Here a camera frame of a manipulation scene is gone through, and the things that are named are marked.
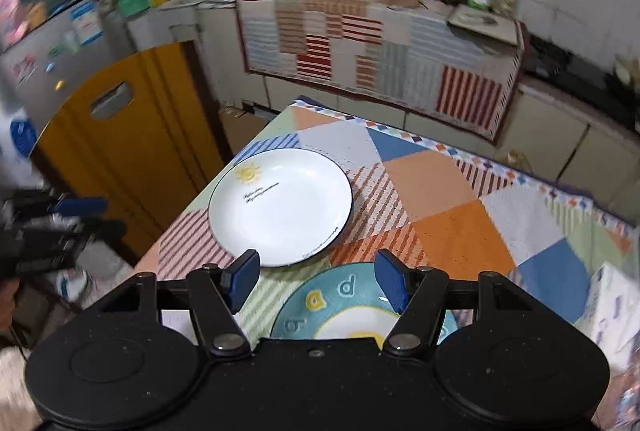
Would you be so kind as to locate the silver refrigerator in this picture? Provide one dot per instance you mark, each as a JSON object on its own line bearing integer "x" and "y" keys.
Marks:
{"x": 50, "y": 46}

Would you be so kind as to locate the white and blue bag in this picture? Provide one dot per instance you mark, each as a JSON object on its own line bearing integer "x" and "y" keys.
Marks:
{"x": 22, "y": 136}

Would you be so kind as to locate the teal plate with letters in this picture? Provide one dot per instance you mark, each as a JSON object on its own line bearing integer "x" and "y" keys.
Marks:
{"x": 345, "y": 301}

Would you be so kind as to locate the white cutting board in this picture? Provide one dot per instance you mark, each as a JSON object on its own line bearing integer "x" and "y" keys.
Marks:
{"x": 482, "y": 22}

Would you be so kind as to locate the yellow wooden chair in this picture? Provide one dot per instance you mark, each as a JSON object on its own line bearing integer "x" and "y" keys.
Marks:
{"x": 115, "y": 156}

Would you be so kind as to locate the striped patchwork counter cloth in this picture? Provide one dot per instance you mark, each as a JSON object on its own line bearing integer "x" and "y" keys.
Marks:
{"x": 380, "y": 46}

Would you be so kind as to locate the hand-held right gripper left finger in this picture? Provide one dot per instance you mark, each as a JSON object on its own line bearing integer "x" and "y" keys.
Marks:
{"x": 242, "y": 283}

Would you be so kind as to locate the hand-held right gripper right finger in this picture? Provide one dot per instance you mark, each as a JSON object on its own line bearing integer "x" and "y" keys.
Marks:
{"x": 392, "y": 283}

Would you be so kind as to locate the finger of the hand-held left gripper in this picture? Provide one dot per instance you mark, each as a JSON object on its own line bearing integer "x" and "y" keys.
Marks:
{"x": 82, "y": 206}
{"x": 102, "y": 228}

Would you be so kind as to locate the patchwork checked tablecloth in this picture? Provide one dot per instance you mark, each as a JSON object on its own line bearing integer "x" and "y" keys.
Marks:
{"x": 440, "y": 191}

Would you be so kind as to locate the white tissue pack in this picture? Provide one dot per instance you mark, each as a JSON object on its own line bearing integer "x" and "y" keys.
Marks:
{"x": 607, "y": 306}

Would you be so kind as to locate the black gas stove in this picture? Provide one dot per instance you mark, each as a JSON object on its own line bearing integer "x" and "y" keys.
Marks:
{"x": 575, "y": 71}

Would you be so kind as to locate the white plate with sun print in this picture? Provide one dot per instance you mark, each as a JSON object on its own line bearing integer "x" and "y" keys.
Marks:
{"x": 280, "y": 206}

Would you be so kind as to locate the white kitchen cabinet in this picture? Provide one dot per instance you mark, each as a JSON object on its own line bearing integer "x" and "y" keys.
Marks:
{"x": 550, "y": 141}

